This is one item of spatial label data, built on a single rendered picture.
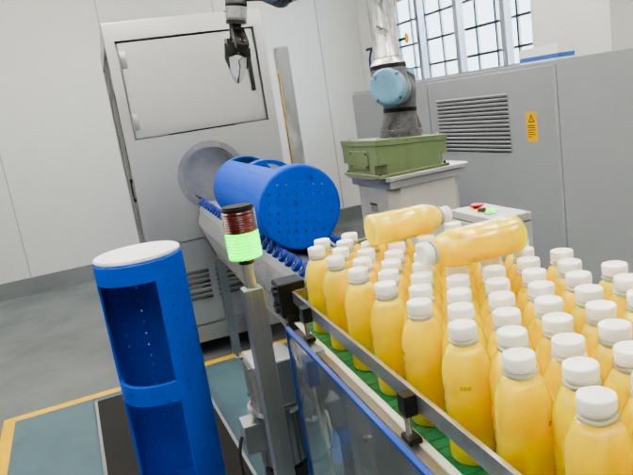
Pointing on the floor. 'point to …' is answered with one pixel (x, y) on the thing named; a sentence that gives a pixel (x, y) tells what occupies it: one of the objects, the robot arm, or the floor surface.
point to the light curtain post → (289, 105)
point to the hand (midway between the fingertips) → (237, 79)
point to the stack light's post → (267, 380)
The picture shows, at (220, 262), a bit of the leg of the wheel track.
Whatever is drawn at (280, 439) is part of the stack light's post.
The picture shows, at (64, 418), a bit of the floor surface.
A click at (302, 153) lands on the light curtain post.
